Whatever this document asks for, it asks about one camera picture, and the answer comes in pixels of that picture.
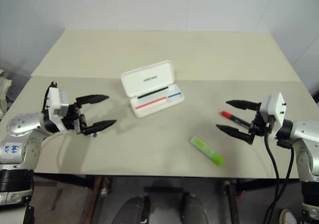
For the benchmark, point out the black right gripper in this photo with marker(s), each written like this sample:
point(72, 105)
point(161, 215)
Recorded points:
point(261, 127)

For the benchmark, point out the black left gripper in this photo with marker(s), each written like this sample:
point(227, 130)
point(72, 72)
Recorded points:
point(74, 120)

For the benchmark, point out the black marker with red cap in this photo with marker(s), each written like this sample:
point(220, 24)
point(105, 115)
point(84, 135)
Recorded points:
point(225, 114)

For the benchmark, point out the green highlighter pen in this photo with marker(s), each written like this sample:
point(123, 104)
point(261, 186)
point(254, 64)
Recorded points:
point(207, 150)

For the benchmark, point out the white hard pencil case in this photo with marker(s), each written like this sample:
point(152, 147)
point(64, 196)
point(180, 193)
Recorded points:
point(147, 80)

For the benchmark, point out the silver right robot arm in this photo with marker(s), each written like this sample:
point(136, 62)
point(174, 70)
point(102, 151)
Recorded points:
point(305, 132)

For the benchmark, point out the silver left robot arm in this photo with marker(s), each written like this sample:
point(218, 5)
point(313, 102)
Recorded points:
point(22, 124)

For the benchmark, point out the thin red pen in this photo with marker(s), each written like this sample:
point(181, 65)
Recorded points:
point(150, 103)

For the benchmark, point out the thin black pen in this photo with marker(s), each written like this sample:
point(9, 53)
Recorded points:
point(152, 92)

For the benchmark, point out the thin blue pen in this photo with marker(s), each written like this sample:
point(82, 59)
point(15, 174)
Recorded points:
point(174, 94)

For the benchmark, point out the grey crumpled cloth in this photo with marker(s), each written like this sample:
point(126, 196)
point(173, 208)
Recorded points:
point(4, 89)

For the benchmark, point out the black flat crossbar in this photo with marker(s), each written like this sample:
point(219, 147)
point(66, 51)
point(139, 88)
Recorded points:
point(163, 189)

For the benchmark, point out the dark grey rounded shape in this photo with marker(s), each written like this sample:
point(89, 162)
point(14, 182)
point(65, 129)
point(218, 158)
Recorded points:
point(132, 210)

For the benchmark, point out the white sneaker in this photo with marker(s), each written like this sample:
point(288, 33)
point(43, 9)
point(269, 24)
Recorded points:
point(287, 216)

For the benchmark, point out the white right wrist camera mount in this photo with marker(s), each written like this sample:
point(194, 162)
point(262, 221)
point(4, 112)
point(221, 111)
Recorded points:
point(276, 104)

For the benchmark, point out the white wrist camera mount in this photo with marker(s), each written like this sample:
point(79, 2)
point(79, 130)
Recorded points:
point(53, 100)
point(276, 104)

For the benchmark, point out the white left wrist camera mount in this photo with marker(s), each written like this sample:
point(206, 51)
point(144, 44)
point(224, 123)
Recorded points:
point(53, 100)

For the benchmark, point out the black metal table frame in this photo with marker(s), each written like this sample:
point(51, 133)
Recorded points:
point(62, 180)

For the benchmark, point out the black upright bracket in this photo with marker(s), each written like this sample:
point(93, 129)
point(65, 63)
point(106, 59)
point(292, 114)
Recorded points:
point(29, 215)

